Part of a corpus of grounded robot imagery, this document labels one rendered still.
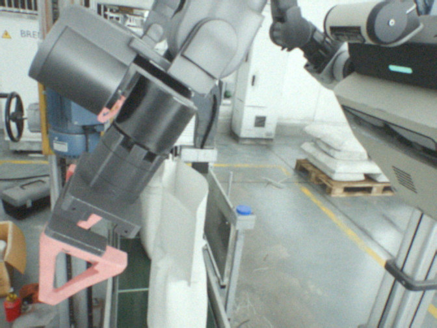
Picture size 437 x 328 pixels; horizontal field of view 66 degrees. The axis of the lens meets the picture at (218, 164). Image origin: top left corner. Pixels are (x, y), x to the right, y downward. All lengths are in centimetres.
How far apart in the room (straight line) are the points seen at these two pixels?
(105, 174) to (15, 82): 388
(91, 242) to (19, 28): 385
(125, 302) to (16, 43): 308
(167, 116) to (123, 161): 5
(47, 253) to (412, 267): 91
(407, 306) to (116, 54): 98
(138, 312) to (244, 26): 140
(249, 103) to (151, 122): 476
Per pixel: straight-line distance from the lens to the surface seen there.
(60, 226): 28
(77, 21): 28
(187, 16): 27
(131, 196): 31
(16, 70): 414
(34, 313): 218
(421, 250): 102
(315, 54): 99
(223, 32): 26
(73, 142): 109
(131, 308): 159
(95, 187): 30
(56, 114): 109
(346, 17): 71
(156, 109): 28
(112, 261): 29
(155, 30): 85
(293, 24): 94
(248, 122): 509
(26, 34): 407
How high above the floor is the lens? 148
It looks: 21 degrees down
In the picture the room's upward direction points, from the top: 7 degrees clockwise
